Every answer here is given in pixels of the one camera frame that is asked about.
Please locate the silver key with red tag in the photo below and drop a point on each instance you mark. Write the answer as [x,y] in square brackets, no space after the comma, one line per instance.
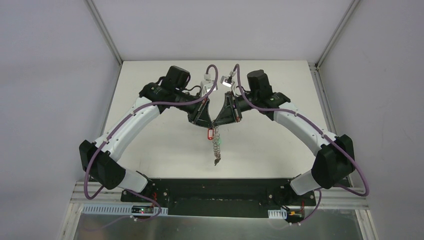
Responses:
[210,134]

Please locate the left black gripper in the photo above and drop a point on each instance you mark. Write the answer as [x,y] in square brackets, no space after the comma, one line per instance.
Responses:
[198,110]

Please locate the aluminium frame rail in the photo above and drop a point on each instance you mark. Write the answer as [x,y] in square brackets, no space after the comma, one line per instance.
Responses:
[335,198]

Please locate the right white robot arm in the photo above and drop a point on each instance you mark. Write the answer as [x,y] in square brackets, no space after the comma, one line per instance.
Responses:
[333,154]

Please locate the metal disc keyring with rings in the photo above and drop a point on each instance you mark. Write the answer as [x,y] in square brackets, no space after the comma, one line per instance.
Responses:
[216,143]

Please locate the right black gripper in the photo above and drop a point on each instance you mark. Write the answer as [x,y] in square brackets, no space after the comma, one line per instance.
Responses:
[232,108]

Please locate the right white cable duct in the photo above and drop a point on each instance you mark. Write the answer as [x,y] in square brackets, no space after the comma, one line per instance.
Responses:
[277,214]

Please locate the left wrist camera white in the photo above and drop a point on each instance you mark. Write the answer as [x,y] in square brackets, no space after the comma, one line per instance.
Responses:
[207,86]

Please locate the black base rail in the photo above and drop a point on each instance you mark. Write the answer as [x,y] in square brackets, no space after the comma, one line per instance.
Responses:
[220,197]

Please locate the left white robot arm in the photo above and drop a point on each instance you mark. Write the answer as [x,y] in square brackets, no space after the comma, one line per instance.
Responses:
[100,158]

